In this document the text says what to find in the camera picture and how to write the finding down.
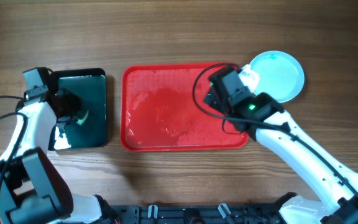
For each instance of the green yellow sponge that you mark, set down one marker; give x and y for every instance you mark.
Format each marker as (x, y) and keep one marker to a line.
(81, 116)

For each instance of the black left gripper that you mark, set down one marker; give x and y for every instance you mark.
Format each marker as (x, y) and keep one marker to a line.
(74, 103)

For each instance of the red plastic tray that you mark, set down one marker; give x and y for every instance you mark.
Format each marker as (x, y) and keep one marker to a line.
(159, 111)

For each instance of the black water tray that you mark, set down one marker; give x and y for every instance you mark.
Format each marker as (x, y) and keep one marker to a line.
(90, 85)

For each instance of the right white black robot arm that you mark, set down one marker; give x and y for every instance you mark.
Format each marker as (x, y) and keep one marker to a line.
(266, 122)

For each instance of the light blue plate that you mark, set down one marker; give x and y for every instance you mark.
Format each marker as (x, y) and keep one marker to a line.
(281, 75)

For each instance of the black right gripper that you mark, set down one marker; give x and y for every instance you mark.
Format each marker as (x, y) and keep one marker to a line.
(212, 98)

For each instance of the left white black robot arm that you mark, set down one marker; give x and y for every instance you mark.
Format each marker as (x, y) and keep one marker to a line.
(31, 189)

